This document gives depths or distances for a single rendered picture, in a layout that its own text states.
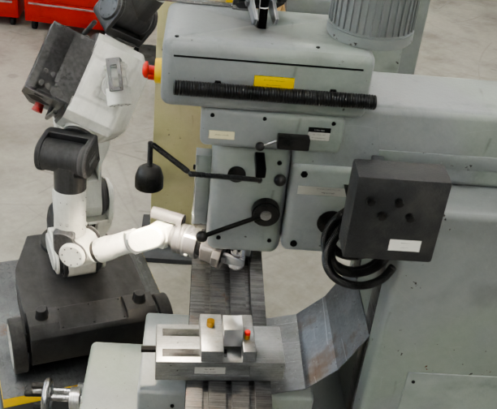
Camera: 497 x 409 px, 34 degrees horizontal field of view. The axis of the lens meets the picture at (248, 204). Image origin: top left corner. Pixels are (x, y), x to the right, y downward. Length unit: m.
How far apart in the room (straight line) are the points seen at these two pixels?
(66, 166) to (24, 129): 3.18
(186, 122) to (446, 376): 2.12
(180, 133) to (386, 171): 2.36
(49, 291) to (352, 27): 1.73
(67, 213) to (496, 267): 1.15
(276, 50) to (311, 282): 2.51
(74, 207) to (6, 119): 3.27
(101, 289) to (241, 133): 1.40
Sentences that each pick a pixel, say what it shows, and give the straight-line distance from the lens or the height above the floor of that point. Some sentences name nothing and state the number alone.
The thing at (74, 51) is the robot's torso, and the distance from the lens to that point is 2.27.
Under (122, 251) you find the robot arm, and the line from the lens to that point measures 2.31.
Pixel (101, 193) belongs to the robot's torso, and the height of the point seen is 1.06.
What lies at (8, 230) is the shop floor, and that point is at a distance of 4.46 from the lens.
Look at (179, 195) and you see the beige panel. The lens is 4.15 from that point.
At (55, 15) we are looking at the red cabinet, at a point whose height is 0.16.
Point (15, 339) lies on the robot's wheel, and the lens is 2.93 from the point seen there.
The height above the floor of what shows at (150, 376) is 0.87.
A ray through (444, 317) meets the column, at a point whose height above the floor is 1.24.
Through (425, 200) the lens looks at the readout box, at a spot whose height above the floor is 1.68.
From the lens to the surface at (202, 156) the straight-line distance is 2.02.
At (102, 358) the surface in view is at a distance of 2.60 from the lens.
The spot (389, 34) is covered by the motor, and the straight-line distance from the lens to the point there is 1.84.
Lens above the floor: 2.55
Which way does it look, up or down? 33 degrees down
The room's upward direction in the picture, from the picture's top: 6 degrees clockwise
